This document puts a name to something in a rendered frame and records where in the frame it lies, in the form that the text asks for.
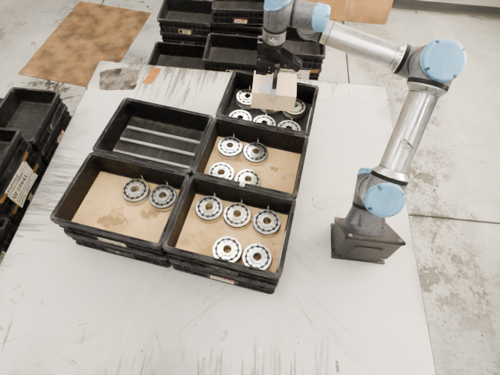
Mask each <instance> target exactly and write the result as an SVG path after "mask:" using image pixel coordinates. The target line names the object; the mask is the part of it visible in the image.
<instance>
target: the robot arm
mask: <svg viewBox="0 0 500 375"><path fill-rule="evenodd" d="M263 8H264V14H263V34H262V36H258V41H257V60H256V72H255V74H261V75H266V74H272V73H273V76H272V75H269V76H268V77H267V78H266V82H265V83H263V84H261V85H260V90H261V91H262V92H265V93H268V94H270V95H271V101H270V102H272V101H273V100H274V99H275V94H276V88H277V81H278V74H279V71H280V63H283V64H284V65H286V66H288V67H289V68H291V69H292V70H294V71H296V72H299V71H300V70H301V69H302V59H300V58H299V57H297V56H295V55H294V54H293V53H291V52H290V51H288V50H286V49H285V48H284V47H283V46H284V41H285V38H286V29H287V27H290V28H297V32H298V35H299V36H300V38H302V39H304V40H312V41H315V42H319V43H321V44H323V45H326V46H329V47H331V48H335V49H337V50H340V51H343V52H345V53H348V54H351V55H354V56H356V57H359V58H362V59H364V60H367V61H370V62H373V63H376V64H378V65H381V66H384V67H386V68H389V69H390V72H391V73H392V74H396V75H398V76H401V77H403V78H406V79H407V81H406V85H407V86H408V94H407V96H406V99H405V101H404V104H403V107H402V109H401V111H400V114H399V116H398V119H397V122H396V123H395V126H394V129H393V131H392V133H391V137H390V138H389V141H388V144H387V146H386V148H385V152H384V153H383V156H382V159H381V161H380V163H379V165H378V166H376V167H374V168H366V167H361V168H360V169H359V172H358V174H357V180H356V186H355V191H354V195H353V203H352V206H351V208H350V210H349V212H348V213H347V216H346V217H345V218H344V227H345V228H346V229H347V230H349V231H352V232H354V233H357V234H361V235H365V236H370V237H381V236H383V235H385V233H386V221H385V218H387V217H392V216H395V215H397V214H398V213H399V212H401V210H402V209H403V208H404V206H405V203H406V194H405V191H406V188H407V185H408V183H409V180H408V177H407V172H408V169H409V167H410V165H411V162H412V160H413V158H414V155H415V153H416V151H417V148H418V146H419V144H420V141H421V139H422V137H423V134H424V132H425V130H426V127H427V125H428V122H429V120H430V117H431V116H432V113H433V111H434V109H435V106H436V104H437V101H438V98H439V97H441V96H443V95H445V94H447V92H448V90H449V87H450V86H451V83H452V81H453V80H454V79H455V78H456V77H457V76H458V75H459V74H460V73H461V72H462V71H463V70H464V68H465V65H466V63H467V54H466V51H465V50H464V47H463V45H462V44H461V43H459V42H458V41H456V40H454V39H450V38H442V39H435V40H433V41H431V42H429V43H428V44H426V45H424V46H413V45H409V44H406V43H405V44H402V45H398V44H396V43H393V42H390V41H388V40H385V39H382V38H379V37H377V36H374V35H371V34H369V33H365V32H363V31H359V30H357V29H354V28H351V27H348V26H346V25H343V24H340V23H338V22H334V21H332V20H329V17H330V9H331V8H330V5H328V4H322V3H321V2H318V3H317V2H312V1H302V0H265V3H264V6H263Z"/></svg>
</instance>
